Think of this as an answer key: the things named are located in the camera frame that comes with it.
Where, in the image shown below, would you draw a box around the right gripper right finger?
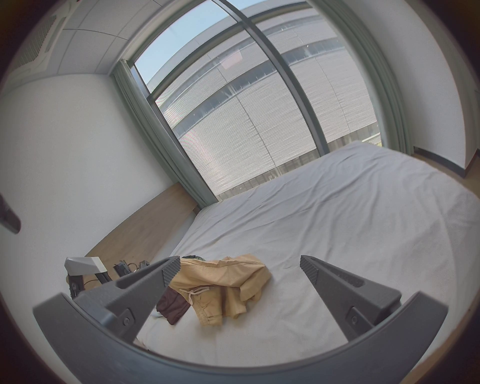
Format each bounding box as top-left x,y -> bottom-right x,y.
300,255 -> 403,344

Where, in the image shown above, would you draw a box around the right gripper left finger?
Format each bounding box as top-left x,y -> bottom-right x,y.
73,256 -> 182,344

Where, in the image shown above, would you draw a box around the tan shorts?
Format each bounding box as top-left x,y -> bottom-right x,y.
167,254 -> 272,327

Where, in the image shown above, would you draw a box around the bed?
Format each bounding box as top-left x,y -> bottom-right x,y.
85,140 -> 480,370

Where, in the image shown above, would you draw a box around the brown garment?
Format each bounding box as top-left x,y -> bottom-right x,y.
155,290 -> 192,325

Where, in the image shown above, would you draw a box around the grey-green curtain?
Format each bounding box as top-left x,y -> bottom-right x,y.
112,60 -> 219,208
310,0 -> 414,155

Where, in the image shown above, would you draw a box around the window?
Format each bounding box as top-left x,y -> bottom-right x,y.
133,0 -> 384,200

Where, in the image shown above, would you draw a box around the white ceiling air conditioner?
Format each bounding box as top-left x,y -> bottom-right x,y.
5,0 -> 81,89

